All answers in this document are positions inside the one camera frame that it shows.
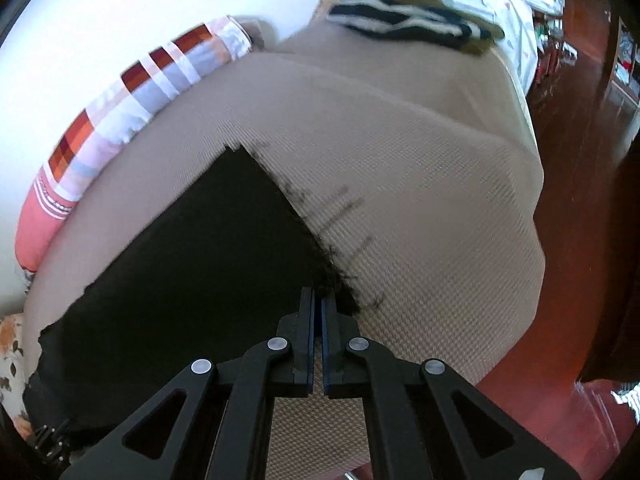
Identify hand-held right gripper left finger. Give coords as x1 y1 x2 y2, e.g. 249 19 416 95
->
60 287 316 480

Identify navy white striped knit garment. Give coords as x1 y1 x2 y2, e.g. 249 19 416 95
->
327 0 493 53

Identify brown wooden cabinet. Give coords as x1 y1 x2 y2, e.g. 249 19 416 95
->
600 15 640 111

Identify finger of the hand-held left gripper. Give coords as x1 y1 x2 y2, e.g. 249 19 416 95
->
27 422 68 466

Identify pink checkered striped pillow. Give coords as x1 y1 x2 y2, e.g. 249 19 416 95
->
15 15 253 271

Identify beige bed cover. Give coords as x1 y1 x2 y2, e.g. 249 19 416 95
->
22 25 546 480

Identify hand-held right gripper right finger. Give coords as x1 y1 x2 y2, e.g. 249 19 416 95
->
321 296 583 480

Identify floral cloth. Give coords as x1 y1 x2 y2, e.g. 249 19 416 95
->
0 312 33 441

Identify white printed cloth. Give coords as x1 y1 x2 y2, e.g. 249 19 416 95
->
400 0 541 96

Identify black pants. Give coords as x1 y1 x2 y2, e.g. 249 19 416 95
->
22 144 361 461

